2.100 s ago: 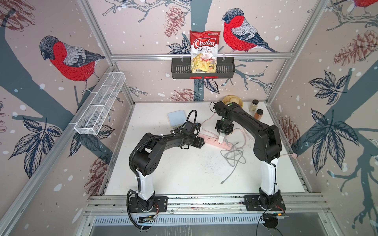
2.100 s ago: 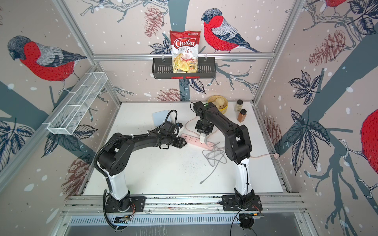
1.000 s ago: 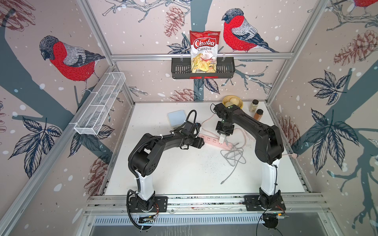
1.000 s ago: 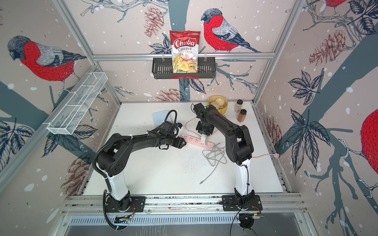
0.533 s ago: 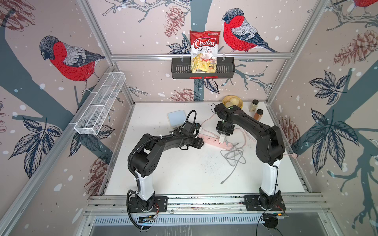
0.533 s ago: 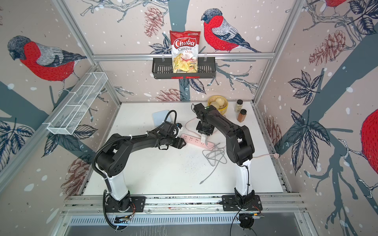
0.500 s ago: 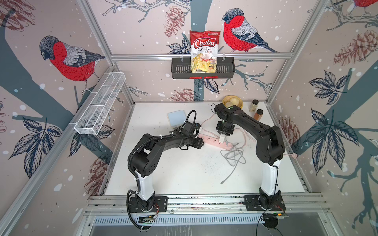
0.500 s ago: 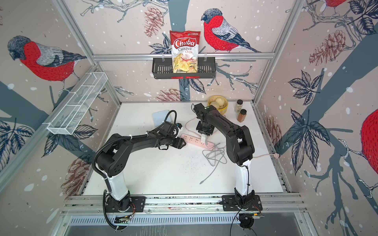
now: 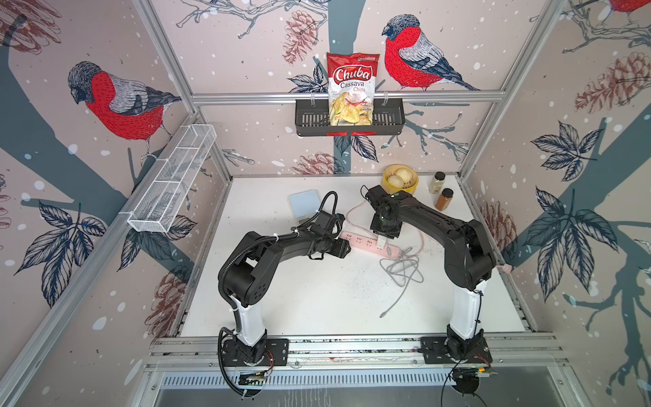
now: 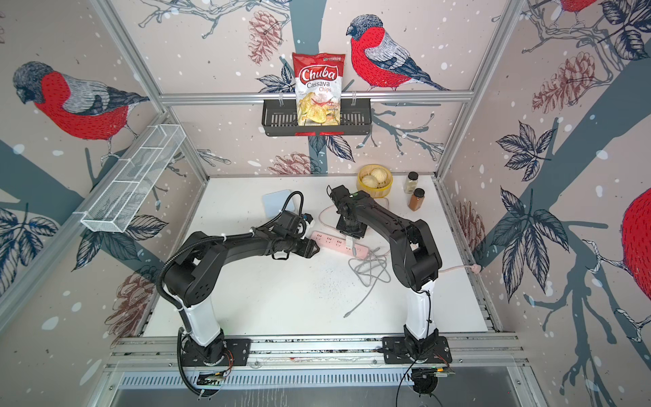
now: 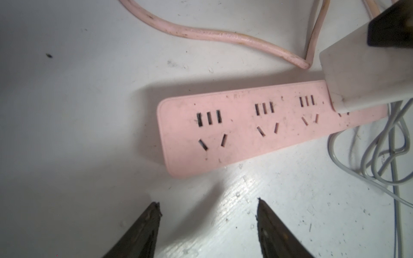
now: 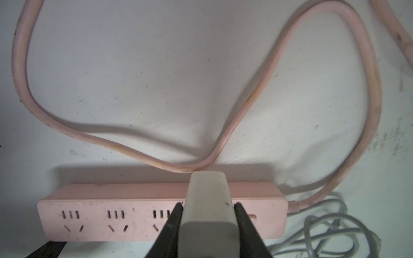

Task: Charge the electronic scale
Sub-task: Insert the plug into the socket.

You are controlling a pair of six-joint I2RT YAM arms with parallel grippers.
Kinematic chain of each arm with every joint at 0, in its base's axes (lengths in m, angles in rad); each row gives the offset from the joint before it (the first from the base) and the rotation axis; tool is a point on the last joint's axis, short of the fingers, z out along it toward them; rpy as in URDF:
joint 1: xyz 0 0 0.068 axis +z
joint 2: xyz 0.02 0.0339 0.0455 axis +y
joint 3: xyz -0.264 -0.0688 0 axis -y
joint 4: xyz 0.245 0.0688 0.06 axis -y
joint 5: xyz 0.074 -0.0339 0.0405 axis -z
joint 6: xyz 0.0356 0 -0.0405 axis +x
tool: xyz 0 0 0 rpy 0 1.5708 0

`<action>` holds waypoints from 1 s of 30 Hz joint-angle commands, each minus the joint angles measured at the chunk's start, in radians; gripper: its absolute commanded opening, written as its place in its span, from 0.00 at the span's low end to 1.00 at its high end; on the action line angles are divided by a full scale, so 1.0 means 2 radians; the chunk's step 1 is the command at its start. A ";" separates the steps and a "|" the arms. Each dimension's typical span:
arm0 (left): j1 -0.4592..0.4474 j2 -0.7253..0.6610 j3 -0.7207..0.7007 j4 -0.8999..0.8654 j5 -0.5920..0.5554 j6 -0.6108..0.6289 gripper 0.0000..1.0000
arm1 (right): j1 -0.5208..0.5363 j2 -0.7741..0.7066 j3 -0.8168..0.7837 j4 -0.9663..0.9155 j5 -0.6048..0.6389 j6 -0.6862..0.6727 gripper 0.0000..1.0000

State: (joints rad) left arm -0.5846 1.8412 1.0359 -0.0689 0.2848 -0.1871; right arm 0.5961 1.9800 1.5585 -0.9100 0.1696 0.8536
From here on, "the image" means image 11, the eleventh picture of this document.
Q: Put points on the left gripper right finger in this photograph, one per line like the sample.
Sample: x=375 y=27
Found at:
x=276 y=240

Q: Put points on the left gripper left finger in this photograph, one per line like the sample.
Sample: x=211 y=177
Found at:
x=140 y=239

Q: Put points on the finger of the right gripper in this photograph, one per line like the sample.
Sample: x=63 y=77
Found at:
x=393 y=27

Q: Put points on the white usb charger adapter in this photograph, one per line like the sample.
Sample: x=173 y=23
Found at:
x=360 y=76

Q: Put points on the pink power strip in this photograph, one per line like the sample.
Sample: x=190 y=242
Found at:
x=200 y=133

